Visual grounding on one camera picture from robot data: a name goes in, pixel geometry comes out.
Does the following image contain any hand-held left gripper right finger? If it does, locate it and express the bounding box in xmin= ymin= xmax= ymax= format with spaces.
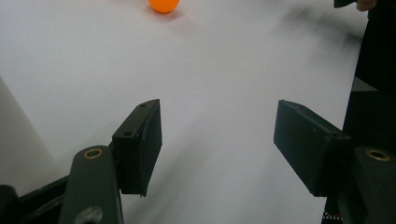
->
xmin=273 ymin=99 xmax=353 ymax=198

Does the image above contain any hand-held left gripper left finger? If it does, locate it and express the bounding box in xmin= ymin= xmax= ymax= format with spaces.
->
xmin=111 ymin=98 xmax=163 ymax=198

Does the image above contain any orange ball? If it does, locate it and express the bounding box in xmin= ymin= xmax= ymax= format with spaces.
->
xmin=148 ymin=0 xmax=180 ymax=14

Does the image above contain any red patterned item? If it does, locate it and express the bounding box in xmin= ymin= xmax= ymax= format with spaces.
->
xmin=321 ymin=211 xmax=344 ymax=222

